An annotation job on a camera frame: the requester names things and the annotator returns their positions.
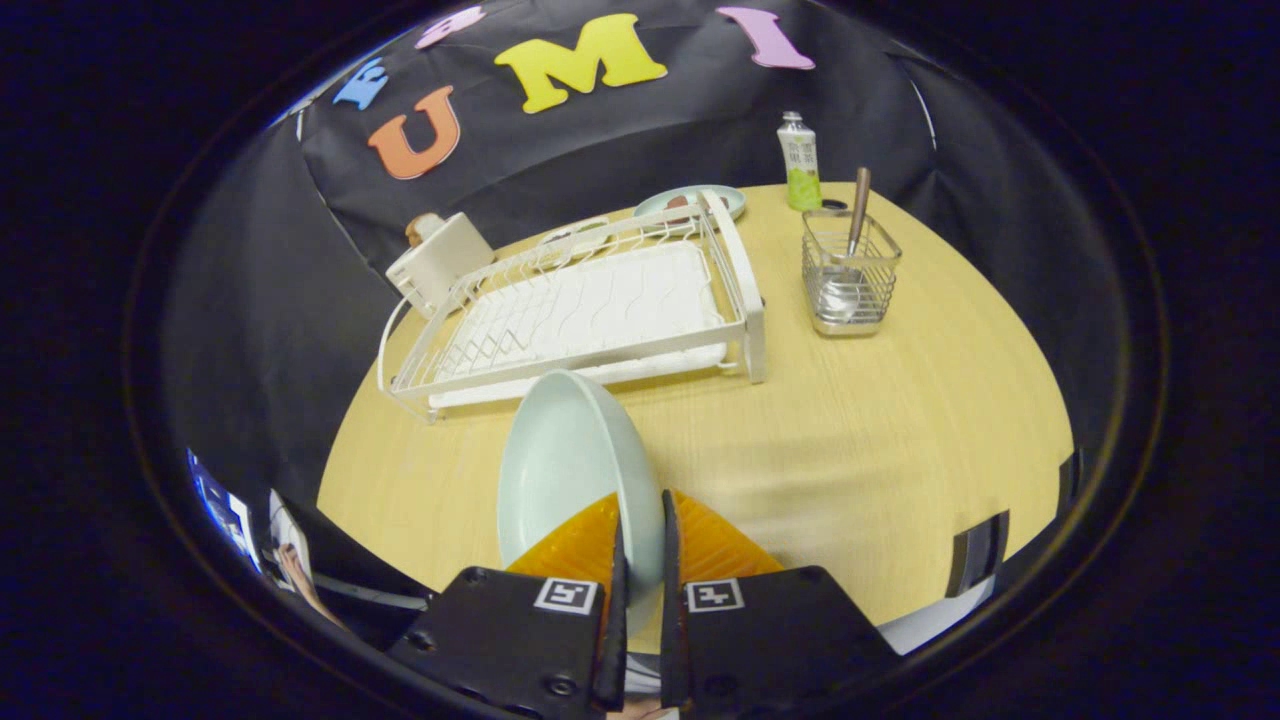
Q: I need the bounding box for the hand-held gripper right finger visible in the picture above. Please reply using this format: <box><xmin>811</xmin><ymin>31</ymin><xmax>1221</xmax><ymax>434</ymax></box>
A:
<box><xmin>660</xmin><ymin>488</ymin><xmax>901</xmax><ymax>716</ymax></box>

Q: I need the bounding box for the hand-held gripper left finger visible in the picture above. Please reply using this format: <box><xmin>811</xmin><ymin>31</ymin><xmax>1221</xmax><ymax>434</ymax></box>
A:
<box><xmin>388</xmin><ymin>490</ymin><xmax>629</xmax><ymax>716</ymax></box>

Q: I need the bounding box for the light green plate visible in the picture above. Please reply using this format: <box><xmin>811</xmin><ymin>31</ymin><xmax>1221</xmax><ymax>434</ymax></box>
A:
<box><xmin>497</xmin><ymin>369</ymin><xmax>666</xmax><ymax>636</ymax></box>

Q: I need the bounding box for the white wire dish rack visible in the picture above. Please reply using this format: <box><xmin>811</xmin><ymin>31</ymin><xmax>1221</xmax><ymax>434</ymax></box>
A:
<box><xmin>377</xmin><ymin>190</ymin><xmax>768</xmax><ymax>421</ymax></box>

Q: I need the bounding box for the silver wire basket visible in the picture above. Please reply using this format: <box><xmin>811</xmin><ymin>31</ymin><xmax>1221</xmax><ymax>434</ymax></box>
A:
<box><xmin>801</xmin><ymin>207</ymin><xmax>903</xmax><ymax>338</ymax></box>

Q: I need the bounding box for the metal spoon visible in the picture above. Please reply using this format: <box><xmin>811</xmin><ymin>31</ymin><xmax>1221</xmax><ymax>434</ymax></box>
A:
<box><xmin>820</xmin><ymin>167</ymin><xmax>872</xmax><ymax>323</ymax></box>

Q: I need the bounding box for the small divided dish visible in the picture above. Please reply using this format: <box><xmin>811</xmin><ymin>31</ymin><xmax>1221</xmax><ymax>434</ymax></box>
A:
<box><xmin>540</xmin><ymin>217</ymin><xmax>611</xmax><ymax>246</ymax></box>

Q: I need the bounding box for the small plate with food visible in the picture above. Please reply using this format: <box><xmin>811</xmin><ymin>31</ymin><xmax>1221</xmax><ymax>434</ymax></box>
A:
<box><xmin>634</xmin><ymin>185</ymin><xmax>747</xmax><ymax>223</ymax></box>

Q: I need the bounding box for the black rectangular object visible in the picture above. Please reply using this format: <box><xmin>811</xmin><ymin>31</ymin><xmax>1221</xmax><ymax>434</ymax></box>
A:
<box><xmin>945</xmin><ymin>510</ymin><xmax>1011</xmax><ymax>601</ymax></box>

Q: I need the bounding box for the computer monitor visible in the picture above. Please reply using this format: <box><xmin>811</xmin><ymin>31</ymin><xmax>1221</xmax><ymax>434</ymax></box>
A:
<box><xmin>188</xmin><ymin>450</ymin><xmax>261</xmax><ymax>571</ymax></box>

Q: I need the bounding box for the white toaster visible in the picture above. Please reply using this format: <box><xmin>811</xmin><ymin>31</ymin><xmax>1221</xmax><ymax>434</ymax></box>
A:
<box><xmin>386</xmin><ymin>212</ymin><xmax>496</xmax><ymax>319</ymax></box>

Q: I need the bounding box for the green drink bottle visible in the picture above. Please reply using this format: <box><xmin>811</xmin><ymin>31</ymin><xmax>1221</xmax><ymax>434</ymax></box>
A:
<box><xmin>777</xmin><ymin>111</ymin><xmax>823</xmax><ymax>213</ymax></box>

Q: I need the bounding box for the black backdrop cloth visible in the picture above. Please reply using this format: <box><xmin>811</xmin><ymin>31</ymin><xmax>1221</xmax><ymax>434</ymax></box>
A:
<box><xmin>160</xmin><ymin>0</ymin><xmax>1121</xmax><ymax>501</ymax></box>

